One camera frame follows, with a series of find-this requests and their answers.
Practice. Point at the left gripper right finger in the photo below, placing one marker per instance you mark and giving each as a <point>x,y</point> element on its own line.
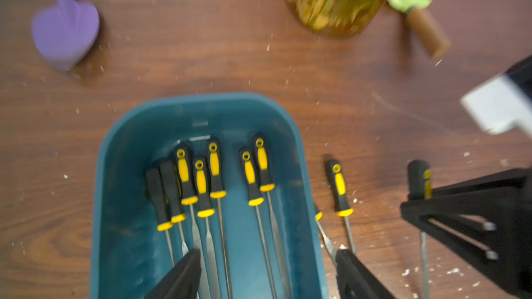
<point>354,280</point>

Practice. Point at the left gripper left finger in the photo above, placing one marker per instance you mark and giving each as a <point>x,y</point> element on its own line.
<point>182,281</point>

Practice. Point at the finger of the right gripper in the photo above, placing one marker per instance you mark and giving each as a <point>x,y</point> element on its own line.
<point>485,221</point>

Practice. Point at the teal plastic storage box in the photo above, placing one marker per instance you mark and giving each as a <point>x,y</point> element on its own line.
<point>130,256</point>

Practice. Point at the file tool in box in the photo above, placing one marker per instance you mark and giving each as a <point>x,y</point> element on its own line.
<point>217,193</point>
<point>205,210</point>
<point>189,196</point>
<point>158,199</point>
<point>171,189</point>

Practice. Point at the purple heart-shaped spatula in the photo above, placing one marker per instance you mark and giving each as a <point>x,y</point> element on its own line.
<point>64,33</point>

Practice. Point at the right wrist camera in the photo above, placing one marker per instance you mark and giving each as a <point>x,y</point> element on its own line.
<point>503,102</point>

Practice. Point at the green spatula wooden handle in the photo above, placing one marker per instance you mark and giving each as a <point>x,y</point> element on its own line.
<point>422,23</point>

